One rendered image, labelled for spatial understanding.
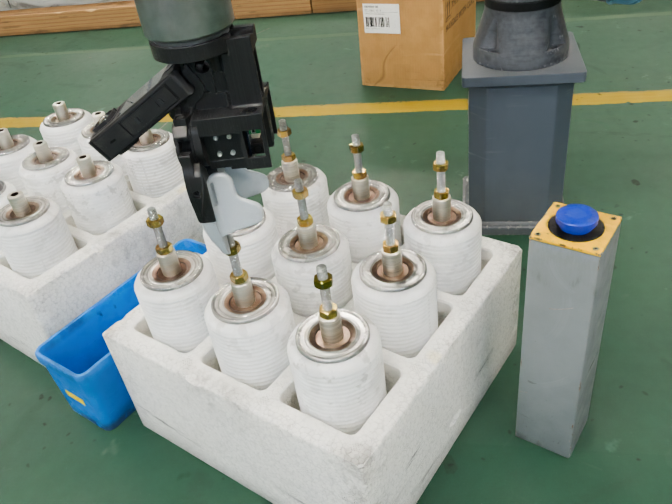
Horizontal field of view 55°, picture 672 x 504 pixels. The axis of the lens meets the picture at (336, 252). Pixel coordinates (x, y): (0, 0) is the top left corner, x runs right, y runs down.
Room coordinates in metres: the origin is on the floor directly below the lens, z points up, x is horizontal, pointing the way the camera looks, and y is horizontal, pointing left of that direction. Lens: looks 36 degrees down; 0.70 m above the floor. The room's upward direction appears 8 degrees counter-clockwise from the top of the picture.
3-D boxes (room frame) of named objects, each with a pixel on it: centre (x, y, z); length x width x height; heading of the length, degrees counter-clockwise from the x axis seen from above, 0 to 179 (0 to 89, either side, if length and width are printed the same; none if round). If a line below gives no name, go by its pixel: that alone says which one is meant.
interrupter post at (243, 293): (0.55, 0.11, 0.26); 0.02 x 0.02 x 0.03
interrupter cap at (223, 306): (0.55, 0.11, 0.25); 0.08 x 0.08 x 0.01
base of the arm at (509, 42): (1.02, -0.35, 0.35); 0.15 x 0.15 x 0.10
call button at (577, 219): (0.52, -0.24, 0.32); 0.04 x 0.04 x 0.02
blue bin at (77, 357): (0.75, 0.30, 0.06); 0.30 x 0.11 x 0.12; 141
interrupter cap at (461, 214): (0.66, -0.14, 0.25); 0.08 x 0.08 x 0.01
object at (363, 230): (0.73, -0.04, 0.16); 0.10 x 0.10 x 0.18
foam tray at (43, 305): (0.99, 0.45, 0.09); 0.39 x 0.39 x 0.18; 49
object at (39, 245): (0.83, 0.44, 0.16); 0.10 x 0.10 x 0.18
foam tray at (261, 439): (0.64, 0.03, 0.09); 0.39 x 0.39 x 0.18; 50
